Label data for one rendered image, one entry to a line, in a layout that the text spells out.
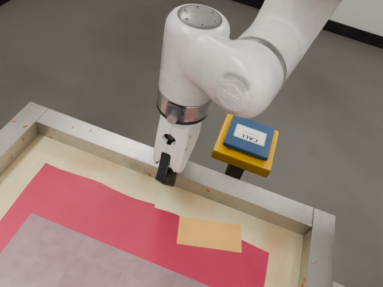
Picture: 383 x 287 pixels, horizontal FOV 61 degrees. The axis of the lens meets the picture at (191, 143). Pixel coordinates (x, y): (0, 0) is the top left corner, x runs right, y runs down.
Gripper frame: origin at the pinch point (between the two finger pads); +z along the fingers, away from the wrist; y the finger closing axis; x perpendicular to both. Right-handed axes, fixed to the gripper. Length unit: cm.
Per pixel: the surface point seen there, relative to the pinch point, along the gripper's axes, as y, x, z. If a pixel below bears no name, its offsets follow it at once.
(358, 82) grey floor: 227, -96, 109
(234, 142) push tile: 14.9, -9.3, 4.6
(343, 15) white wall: 306, -73, 93
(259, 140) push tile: 18.2, -14.2, 4.7
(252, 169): 12.3, -14.9, 7.7
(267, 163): 14.0, -17.4, 6.3
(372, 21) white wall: 306, -100, 90
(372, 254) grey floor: 66, -99, 103
